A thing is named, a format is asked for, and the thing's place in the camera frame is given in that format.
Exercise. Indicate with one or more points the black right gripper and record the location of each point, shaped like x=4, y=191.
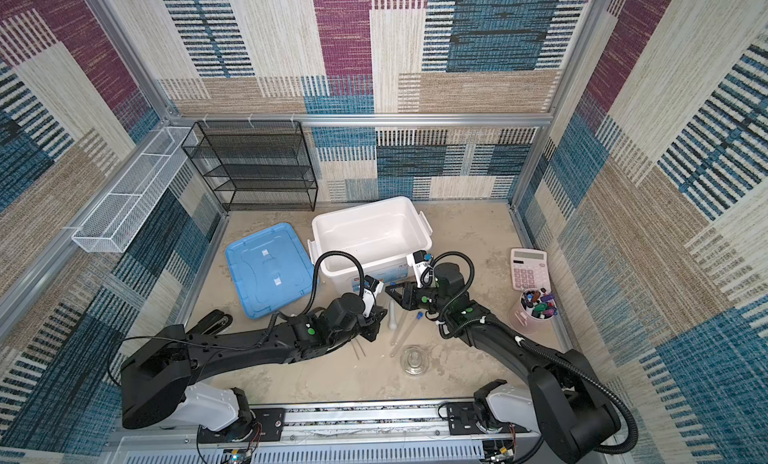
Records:
x=407, y=296

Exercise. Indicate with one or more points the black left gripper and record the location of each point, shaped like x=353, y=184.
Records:
x=374, y=322

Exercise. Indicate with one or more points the white ceramic pestle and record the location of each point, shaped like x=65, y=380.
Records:
x=392, y=318

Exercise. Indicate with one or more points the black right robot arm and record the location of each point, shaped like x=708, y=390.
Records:
x=573, y=412

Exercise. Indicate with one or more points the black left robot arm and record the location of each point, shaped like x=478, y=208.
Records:
x=165, y=378

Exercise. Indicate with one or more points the metal tweezers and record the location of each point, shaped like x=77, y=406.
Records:
x=359, y=350

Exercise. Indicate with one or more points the glass flask with stopper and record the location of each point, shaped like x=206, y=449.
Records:
x=414, y=360

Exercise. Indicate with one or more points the white plastic storage bin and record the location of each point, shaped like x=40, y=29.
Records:
x=380, y=235

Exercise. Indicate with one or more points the blue plastic bin lid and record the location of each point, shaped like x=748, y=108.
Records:
x=270, y=269

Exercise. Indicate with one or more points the pink calculator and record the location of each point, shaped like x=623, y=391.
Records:
x=529, y=269

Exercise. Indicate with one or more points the pink cup of markers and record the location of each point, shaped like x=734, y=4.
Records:
x=536, y=309

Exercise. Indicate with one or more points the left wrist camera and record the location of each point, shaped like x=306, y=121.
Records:
x=372, y=287

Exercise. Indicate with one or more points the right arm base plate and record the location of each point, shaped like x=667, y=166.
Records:
x=469, y=418

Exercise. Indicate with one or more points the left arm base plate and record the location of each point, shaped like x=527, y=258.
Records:
x=263, y=425

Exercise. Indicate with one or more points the black wire shelf rack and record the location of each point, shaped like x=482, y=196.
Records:
x=252, y=165

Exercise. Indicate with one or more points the white mesh wall basket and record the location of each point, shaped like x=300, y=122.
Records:
x=125, y=208

